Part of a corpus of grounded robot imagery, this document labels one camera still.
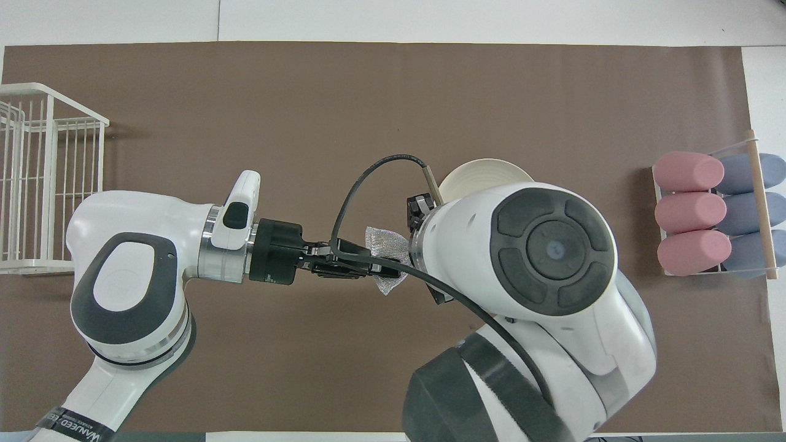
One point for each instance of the brown table mat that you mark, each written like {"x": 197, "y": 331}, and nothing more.
{"x": 307, "y": 92}

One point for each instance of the white cup holder rack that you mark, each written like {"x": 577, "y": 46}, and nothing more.
{"x": 754, "y": 156}

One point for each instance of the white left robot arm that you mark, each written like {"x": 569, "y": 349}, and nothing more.
{"x": 123, "y": 221}

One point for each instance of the cream round plate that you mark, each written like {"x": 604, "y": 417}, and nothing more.
{"x": 479, "y": 175}

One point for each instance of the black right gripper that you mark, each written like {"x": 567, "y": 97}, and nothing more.
{"x": 420, "y": 209}

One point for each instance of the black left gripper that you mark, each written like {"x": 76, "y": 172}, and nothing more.
{"x": 276, "y": 252}

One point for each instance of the blue plastic cup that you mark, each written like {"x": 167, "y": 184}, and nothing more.
{"x": 743, "y": 213}
{"x": 746, "y": 252}
{"x": 737, "y": 172}

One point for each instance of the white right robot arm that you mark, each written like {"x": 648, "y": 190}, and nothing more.
{"x": 473, "y": 227}

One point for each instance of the silver mesh sponge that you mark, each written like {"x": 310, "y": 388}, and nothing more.
{"x": 387, "y": 242}

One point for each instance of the pink plastic cup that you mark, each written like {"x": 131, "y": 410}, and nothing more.
{"x": 688, "y": 253}
{"x": 681, "y": 213}
{"x": 684, "y": 170}

